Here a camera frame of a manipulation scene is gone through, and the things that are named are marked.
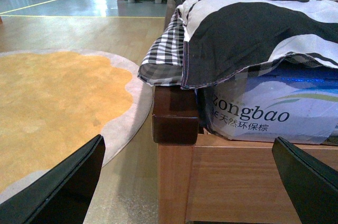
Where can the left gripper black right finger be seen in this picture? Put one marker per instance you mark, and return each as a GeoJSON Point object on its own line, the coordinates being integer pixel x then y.
{"type": "Point", "coordinates": [310, 184]}

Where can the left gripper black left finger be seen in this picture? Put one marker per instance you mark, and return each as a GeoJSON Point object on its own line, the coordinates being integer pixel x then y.
{"type": "Point", "coordinates": [64, 193]}

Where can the white quilted mattress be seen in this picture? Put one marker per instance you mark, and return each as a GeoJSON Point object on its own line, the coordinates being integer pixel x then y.
{"type": "Point", "coordinates": [293, 101]}

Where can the yellow and grey round rug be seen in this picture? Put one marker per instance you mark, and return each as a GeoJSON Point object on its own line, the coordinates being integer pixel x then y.
{"type": "Point", "coordinates": [54, 101]}

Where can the black white checkered sheet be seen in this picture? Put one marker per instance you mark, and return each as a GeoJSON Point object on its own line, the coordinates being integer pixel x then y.
{"type": "Point", "coordinates": [163, 64]}

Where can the black and white quilt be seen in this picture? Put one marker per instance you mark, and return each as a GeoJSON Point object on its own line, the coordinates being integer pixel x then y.
{"type": "Point", "coordinates": [232, 39]}

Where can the wooden bed frame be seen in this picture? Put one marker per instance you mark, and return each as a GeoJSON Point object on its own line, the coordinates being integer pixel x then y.
{"type": "Point", "coordinates": [205, 177]}

